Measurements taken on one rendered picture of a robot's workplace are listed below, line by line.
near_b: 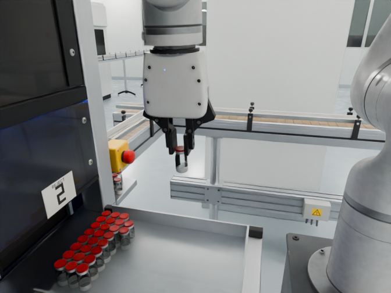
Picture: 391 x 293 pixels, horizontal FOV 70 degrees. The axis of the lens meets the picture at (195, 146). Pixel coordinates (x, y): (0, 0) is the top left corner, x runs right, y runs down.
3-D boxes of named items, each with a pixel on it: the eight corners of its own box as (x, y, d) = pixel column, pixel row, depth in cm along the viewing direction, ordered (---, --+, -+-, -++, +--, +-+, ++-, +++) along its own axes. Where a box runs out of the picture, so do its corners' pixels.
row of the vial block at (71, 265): (66, 288, 51) (61, 268, 49) (115, 227, 67) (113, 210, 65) (76, 290, 50) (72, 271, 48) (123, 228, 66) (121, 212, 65)
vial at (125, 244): (118, 249, 60) (116, 232, 58) (123, 242, 62) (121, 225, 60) (128, 251, 59) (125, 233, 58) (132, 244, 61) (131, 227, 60)
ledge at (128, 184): (75, 199, 82) (74, 194, 81) (99, 179, 94) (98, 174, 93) (117, 206, 79) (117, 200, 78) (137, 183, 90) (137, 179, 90)
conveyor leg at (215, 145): (203, 253, 169) (205, 135, 141) (206, 243, 178) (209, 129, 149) (218, 256, 167) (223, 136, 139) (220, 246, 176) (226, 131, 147)
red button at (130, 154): (118, 165, 77) (117, 152, 76) (125, 159, 81) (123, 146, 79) (131, 166, 76) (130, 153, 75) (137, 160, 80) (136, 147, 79)
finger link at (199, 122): (181, 119, 45) (184, 156, 47) (201, 120, 44) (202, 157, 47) (187, 113, 47) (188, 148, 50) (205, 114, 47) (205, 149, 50)
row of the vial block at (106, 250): (77, 290, 50) (73, 271, 48) (123, 228, 66) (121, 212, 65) (87, 292, 50) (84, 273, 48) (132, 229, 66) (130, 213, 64)
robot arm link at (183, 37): (131, 28, 38) (134, 50, 39) (195, 26, 36) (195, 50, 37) (153, 25, 45) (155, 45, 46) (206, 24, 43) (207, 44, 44)
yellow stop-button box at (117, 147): (95, 170, 78) (92, 146, 75) (109, 160, 84) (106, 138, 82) (120, 173, 76) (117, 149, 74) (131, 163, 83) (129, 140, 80)
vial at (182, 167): (174, 172, 50) (173, 152, 48) (177, 167, 52) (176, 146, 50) (186, 174, 50) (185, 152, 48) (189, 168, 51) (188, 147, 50)
